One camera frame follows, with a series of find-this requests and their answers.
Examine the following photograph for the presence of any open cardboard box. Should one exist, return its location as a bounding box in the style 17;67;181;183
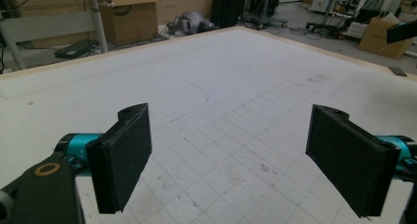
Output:
97;0;161;47

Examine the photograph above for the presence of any white grid mat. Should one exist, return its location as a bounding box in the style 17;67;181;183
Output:
0;28;417;224

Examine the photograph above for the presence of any black equipment cabinet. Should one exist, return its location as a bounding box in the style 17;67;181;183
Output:
210;0;283;29

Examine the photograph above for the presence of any large cardboard box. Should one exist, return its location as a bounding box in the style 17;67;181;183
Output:
155;0;224;26

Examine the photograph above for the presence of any grey headset device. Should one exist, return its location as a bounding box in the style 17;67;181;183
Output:
176;11;215;35

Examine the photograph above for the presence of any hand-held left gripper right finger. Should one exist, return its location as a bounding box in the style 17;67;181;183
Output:
305;103;401;218

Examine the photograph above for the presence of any small cardboard box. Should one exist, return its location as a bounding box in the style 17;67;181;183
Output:
357;17;415;60

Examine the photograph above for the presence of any flat black device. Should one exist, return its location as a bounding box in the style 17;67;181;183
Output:
53;39;100;60

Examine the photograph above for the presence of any white desk frame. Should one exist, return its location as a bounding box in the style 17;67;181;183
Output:
0;0;132;71

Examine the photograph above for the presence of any grey tape piece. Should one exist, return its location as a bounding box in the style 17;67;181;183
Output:
387;66;408;78

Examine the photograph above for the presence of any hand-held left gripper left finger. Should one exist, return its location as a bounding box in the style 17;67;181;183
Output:
86;102;153;215

